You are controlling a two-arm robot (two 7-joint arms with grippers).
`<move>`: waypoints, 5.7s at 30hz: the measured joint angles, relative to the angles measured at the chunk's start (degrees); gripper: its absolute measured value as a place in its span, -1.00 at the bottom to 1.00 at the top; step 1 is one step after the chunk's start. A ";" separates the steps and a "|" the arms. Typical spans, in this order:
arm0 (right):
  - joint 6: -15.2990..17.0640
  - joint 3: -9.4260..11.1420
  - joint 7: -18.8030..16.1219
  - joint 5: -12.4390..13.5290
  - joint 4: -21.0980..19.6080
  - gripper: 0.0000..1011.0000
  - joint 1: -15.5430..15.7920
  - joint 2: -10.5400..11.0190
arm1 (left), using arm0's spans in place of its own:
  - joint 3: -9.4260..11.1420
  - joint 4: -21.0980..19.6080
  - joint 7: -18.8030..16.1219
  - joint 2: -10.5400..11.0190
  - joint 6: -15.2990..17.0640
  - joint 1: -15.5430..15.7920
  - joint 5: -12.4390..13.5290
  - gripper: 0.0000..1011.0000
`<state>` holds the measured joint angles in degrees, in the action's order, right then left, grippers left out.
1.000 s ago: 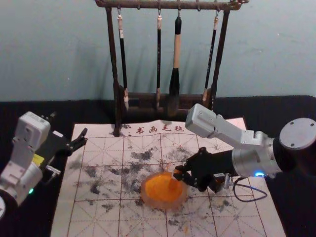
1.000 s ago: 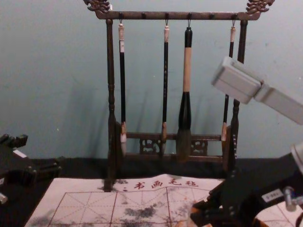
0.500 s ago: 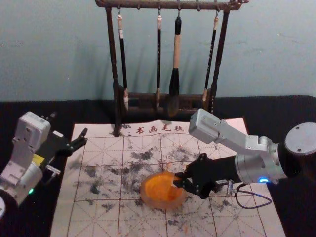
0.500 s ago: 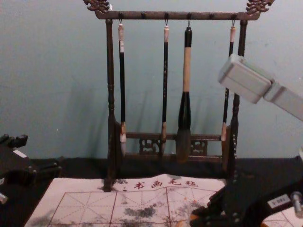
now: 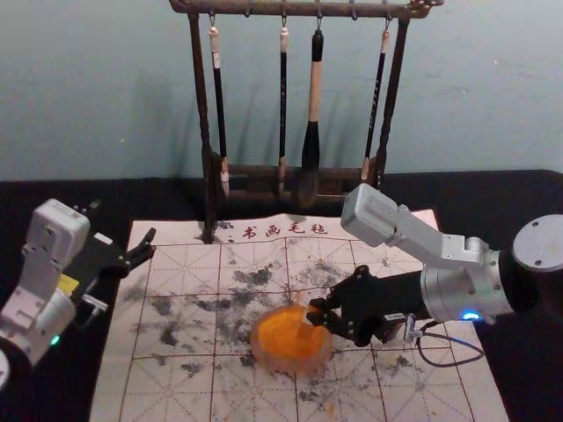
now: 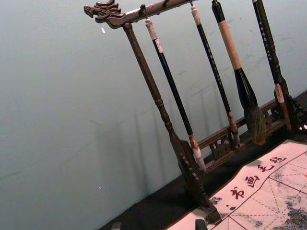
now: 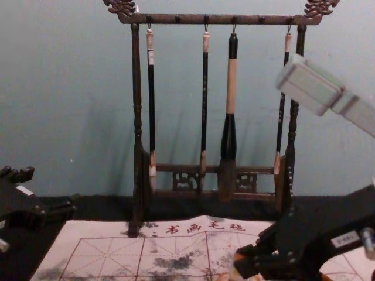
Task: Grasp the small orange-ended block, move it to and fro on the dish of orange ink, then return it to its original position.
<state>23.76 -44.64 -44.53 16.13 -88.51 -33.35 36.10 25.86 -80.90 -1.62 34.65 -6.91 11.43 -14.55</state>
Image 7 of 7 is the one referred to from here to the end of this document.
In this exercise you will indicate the thick tan and black brush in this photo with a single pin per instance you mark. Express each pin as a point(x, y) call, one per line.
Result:
point(231, 87)

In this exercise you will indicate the thin black calligraphy brush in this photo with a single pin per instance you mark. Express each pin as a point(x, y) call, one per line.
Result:
point(204, 102)
point(279, 131)

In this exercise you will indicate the white felt mat, red grid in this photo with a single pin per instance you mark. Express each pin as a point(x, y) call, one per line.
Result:
point(102, 257)

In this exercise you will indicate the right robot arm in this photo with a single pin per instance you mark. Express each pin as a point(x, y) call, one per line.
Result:
point(310, 85)

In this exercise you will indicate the dark wooden brush rack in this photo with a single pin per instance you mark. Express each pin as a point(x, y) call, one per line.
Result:
point(136, 117)

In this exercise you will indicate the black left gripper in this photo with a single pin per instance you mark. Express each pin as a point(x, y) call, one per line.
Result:
point(17, 205)

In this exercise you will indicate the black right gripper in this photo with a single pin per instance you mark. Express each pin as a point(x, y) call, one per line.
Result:
point(322, 228)

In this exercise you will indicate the black table cloth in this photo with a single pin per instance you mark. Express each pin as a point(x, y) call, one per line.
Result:
point(96, 207)

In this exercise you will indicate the thin black brush, white label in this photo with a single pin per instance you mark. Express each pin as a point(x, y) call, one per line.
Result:
point(151, 102)

